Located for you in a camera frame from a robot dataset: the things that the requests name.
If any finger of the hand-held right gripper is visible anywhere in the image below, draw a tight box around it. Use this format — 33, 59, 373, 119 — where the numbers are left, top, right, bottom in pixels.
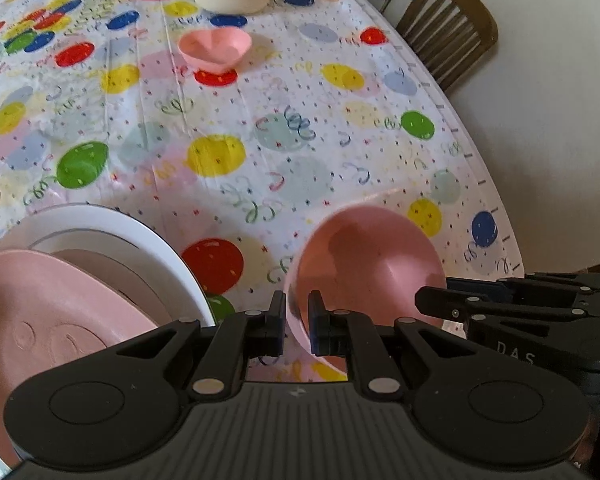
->
415, 286, 581, 323
446, 272, 600, 295

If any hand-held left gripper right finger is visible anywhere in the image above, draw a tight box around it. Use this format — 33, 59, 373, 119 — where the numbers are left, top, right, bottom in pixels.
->
307, 290, 477, 402

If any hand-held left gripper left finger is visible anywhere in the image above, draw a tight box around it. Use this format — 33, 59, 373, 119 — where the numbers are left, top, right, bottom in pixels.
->
115, 290, 287, 402

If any pink round bowl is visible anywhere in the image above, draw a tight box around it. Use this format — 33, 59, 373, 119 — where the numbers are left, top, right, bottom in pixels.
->
283, 205, 448, 382

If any white plate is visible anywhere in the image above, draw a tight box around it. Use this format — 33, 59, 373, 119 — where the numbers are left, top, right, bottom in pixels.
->
0, 203, 216, 331

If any pink bear-shaped plate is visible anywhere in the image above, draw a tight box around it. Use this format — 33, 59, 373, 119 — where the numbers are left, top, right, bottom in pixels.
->
0, 251, 162, 463

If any pink heart-shaped bowl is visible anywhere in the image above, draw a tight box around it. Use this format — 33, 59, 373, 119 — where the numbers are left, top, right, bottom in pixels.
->
178, 29, 252, 74

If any balloon print tablecloth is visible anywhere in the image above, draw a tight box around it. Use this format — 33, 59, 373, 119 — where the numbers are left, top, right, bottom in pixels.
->
0, 0, 526, 383

